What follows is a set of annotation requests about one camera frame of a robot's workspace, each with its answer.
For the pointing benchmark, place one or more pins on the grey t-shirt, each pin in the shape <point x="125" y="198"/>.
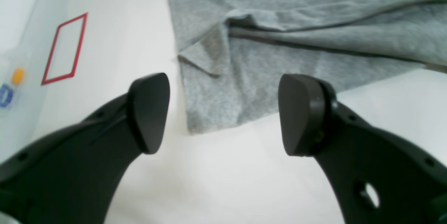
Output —
<point x="232" y="53"/>

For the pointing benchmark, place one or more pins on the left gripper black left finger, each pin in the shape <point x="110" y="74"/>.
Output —
<point x="70" y="176"/>

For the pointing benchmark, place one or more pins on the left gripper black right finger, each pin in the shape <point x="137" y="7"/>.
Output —
<point x="377" y="177"/>

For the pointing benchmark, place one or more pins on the red outlined sticker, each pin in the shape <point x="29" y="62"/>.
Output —
<point x="65" y="50"/>

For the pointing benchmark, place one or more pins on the orange and blue sticker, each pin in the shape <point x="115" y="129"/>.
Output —
<point x="10" y="86"/>

